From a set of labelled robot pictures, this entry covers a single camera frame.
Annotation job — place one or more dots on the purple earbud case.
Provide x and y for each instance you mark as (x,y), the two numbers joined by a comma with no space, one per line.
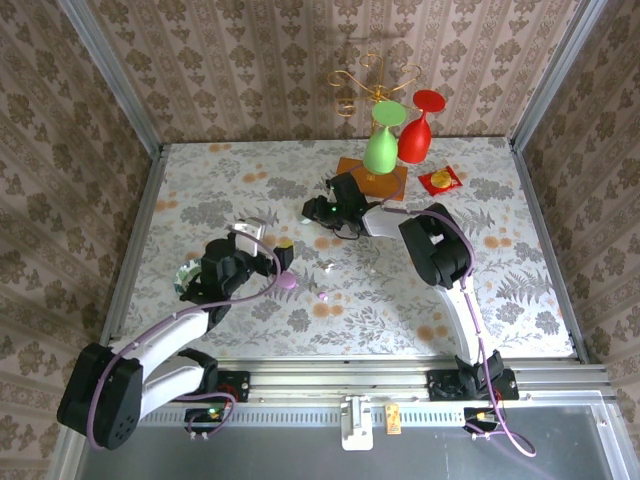
(287,281)

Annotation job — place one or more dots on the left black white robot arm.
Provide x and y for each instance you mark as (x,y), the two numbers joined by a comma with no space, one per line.
(100,400)

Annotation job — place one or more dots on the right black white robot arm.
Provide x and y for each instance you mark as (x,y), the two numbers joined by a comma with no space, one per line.
(440,250)

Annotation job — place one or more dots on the small leaf pattern plate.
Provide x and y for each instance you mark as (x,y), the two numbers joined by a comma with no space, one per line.
(184,277)

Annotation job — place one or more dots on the green wine glass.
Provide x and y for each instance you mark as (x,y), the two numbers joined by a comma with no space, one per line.
(380,152)

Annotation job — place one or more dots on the red wine glass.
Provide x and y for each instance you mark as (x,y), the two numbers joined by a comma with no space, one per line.
(415,140)

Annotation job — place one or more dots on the red snack packet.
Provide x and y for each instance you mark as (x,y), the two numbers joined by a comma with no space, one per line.
(440,179)

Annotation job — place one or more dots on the small black controller board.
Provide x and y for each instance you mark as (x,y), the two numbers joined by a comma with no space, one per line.
(205,415)
(480,417)

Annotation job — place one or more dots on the grey metal panel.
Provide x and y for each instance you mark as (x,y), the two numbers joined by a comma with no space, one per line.
(300,457)

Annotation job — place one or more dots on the small orange tag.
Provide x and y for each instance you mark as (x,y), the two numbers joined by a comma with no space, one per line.
(393,419)

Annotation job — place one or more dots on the aluminium table side rail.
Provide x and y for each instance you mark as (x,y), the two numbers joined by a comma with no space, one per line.
(137,240)
(531,200)

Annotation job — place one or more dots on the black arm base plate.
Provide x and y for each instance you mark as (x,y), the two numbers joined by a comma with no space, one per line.
(442,385)
(240,385)

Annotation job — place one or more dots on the aluminium front mounting rail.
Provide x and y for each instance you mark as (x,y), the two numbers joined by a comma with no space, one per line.
(340,385)

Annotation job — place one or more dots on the white centre bracket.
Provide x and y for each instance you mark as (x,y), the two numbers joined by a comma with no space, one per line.
(357,425)

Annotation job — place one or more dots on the aluminium frame post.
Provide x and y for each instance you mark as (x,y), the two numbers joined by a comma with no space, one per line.
(112,75)
(552,70)

